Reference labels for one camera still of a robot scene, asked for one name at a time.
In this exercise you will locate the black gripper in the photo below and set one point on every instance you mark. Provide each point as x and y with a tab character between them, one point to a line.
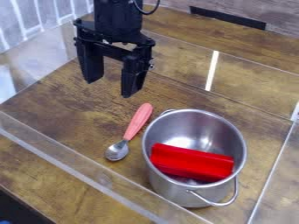
114	35

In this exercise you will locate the silver metal pot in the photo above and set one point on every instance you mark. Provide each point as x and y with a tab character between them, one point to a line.
199	130

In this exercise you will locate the red rectangular block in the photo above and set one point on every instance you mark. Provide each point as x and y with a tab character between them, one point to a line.
194	164

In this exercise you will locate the clear acrylic barrier panel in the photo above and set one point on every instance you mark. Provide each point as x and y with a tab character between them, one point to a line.
123	190

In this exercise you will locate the spoon with pink handle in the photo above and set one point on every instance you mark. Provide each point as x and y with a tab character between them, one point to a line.
118	150

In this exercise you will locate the black wall strip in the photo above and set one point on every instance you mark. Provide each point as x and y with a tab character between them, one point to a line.
229	18

